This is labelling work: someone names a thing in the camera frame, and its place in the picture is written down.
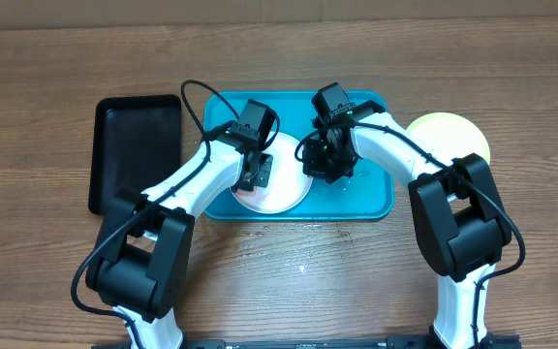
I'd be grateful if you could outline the white round plate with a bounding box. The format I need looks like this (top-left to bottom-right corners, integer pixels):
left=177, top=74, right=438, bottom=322
left=232, top=133, right=313, bottom=214

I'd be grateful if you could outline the green and red sponge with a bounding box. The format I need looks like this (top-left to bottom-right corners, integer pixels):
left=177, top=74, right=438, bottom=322
left=234, top=186, right=266, bottom=200

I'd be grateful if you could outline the black rectangular tray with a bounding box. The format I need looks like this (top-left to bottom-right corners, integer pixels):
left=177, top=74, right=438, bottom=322
left=88, top=94, right=182, bottom=215

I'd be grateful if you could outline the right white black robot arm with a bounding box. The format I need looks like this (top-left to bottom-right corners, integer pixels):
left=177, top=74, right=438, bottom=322
left=294, top=101, right=517, bottom=348

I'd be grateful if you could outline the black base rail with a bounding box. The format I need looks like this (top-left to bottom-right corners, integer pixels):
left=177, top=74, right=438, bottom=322
left=91, top=333, right=522, bottom=349

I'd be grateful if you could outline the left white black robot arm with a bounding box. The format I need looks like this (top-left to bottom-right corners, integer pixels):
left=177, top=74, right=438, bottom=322
left=71, top=121, right=277, bottom=348

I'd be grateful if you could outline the yellow green-rimmed round plate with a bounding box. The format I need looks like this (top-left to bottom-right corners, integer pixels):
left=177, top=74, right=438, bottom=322
left=407, top=112, right=491, bottom=164

